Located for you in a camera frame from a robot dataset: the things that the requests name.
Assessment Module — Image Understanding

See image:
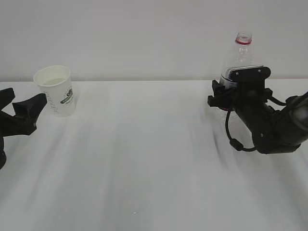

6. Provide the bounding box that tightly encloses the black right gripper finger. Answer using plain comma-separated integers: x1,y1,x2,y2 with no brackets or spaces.
212,80,237,96

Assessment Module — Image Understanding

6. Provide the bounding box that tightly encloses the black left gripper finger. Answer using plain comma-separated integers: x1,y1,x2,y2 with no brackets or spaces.
13,93,47,119
0,88,15,111

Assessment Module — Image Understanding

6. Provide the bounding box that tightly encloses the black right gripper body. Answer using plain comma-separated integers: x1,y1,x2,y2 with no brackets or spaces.
207,88,273,111

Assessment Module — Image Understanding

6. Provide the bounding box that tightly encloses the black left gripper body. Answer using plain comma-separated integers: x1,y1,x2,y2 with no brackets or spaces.
0,111,37,137

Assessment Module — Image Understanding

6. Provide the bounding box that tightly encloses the white paper cup green logo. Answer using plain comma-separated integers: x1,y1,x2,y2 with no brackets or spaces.
33,65,76,117

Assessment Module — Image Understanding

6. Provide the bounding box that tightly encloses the clear plastic water bottle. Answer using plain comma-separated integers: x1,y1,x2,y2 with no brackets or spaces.
215,31,254,118

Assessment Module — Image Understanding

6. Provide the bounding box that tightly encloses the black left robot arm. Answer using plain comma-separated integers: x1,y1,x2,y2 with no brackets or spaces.
0,88,47,167

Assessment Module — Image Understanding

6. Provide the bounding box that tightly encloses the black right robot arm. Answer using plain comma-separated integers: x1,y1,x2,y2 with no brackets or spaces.
207,65,308,154

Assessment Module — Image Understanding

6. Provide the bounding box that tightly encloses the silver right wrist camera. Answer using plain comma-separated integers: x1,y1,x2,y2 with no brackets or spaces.
225,65,264,83

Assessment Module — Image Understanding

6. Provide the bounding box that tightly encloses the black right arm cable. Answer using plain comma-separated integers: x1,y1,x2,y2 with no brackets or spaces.
225,95,299,152

